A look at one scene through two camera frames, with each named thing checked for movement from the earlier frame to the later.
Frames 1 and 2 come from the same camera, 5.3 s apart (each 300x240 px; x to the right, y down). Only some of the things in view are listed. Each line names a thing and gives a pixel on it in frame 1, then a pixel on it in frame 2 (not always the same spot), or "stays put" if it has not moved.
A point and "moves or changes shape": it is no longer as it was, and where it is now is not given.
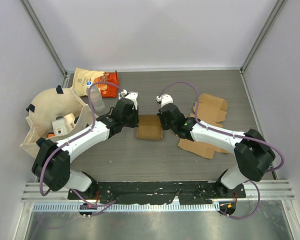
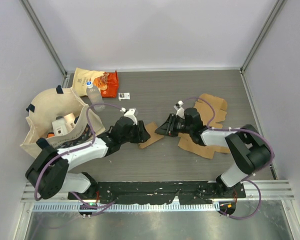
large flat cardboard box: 209,109 stays put
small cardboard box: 149,127 moves or changes shape
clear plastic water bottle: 97,101 stays put
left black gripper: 134,124 -> 142,134
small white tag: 122,95 stays put
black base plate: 157,192 stays put
